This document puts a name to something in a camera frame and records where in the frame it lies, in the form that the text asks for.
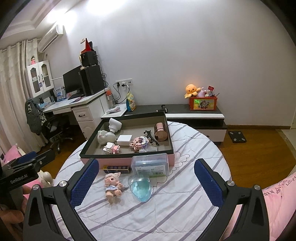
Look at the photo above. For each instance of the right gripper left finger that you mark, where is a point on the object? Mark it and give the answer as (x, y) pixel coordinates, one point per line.
(40, 222)

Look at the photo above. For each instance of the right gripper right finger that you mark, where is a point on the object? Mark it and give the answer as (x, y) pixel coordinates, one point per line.
(252, 222)

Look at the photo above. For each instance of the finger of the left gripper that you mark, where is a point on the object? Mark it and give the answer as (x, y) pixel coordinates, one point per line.
(27, 157)

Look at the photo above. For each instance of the white round figurine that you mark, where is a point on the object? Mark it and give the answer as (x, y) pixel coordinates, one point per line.
(103, 137)

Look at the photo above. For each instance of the dark battery pack box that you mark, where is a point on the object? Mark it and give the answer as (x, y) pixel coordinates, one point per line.
(116, 169)

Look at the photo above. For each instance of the white pink brick figure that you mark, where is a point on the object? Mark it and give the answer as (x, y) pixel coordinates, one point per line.
(111, 148)

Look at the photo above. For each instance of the pink pig doll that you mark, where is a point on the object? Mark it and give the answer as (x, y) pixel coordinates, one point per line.
(113, 186)

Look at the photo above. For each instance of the white square box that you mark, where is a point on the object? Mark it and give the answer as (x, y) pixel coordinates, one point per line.
(124, 140)

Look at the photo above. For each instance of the blue heart-shaped dish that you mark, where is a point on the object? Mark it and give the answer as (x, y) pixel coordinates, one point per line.
(141, 187)

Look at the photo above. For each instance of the clear plastic box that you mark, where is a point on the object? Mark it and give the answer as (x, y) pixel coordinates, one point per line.
(155, 165)

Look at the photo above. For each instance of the black hair clip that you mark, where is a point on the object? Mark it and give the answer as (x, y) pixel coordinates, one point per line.
(150, 138)

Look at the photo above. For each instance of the rose gold cylinder jar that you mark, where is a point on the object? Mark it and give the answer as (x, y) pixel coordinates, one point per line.
(160, 132)

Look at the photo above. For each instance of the left hand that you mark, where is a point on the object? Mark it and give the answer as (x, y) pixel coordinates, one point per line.
(14, 217)

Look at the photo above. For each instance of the white curtain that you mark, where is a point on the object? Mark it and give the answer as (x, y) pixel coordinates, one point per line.
(14, 93)

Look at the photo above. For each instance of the black office chair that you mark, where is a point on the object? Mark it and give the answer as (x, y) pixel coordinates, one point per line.
(56, 130)

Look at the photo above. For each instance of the pink quilt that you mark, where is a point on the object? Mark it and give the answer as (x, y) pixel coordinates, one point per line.
(280, 204)

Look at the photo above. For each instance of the black hanging jacket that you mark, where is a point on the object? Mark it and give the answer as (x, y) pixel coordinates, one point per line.
(35, 116)

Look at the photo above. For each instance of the white computer desk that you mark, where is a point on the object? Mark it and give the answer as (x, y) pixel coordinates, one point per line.
(87, 110)

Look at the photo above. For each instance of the striped white tablecloth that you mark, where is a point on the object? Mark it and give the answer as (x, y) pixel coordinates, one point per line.
(171, 207)

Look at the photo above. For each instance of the white glass-door cabinet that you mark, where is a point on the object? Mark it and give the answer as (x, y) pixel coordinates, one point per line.
(39, 78)

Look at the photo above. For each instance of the black computer monitor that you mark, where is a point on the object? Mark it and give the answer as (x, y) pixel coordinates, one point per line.
(72, 82)

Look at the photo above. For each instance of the black bathroom scale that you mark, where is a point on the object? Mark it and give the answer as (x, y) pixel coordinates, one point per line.
(237, 137)

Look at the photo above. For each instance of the pink black storage tray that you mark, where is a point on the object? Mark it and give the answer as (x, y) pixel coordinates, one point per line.
(134, 125)

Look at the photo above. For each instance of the pink doll on cabinet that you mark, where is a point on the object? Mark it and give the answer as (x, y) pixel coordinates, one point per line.
(33, 60)

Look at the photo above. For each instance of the black computer tower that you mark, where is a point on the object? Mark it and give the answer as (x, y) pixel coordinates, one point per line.
(91, 80)

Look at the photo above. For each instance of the small white side cabinet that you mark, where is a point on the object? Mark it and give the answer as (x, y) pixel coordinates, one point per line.
(118, 111)

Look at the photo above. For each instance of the orange cap bottle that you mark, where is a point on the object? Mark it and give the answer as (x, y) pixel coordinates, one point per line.
(110, 99)

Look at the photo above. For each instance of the black white tv cabinet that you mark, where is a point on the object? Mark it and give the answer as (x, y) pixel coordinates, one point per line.
(209, 122)

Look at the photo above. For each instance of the yellow blue snack bag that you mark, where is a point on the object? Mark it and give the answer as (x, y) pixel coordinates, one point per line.
(130, 102)

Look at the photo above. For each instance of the black speaker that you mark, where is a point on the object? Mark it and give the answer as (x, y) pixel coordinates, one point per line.
(89, 58)

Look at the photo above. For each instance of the white air conditioner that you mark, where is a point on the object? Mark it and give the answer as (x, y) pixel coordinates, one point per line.
(54, 33)

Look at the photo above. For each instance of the red toy storage box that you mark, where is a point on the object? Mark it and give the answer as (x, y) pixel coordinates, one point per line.
(203, 103)

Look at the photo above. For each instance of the purple plush toy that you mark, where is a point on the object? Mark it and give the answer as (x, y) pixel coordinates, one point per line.
(201, 92)

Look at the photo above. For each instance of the black small flashlight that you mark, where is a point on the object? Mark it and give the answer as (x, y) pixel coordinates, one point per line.
(162, 109)

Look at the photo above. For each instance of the orange octopus plush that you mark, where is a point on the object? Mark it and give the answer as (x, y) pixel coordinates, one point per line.
(191, 90)

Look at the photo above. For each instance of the wall power outlet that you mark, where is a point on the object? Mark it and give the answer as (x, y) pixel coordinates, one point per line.
(125, 82)

